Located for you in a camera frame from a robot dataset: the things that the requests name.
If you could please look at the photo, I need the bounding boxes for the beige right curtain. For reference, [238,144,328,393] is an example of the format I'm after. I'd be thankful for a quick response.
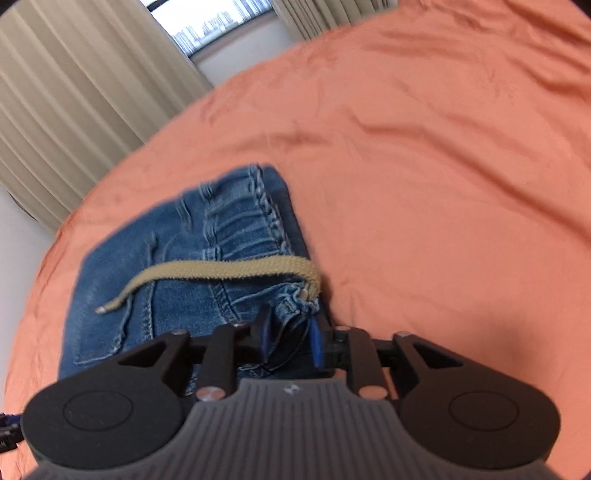
[271,0,399,41]

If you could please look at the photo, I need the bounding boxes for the orange bed sheet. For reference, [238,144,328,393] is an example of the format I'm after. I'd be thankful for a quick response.
[3,1,590,479]

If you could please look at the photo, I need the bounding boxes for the blue denim jeans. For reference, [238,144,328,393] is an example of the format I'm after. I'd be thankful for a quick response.
[58,165,322,379]

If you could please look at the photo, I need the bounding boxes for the khaki drawstring belt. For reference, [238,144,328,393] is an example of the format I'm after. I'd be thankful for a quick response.
[95,255,322,315]

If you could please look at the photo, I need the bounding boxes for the dark framed window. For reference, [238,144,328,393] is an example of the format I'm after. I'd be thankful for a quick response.
[140,0,273,57]

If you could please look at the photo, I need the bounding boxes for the beige curtain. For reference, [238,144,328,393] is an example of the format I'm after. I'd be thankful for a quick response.
[1,1,211,231]
[271,0,399,41]

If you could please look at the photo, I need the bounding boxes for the beige left curtain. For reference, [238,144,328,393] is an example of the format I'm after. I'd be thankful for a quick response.
[1,1,211,231]

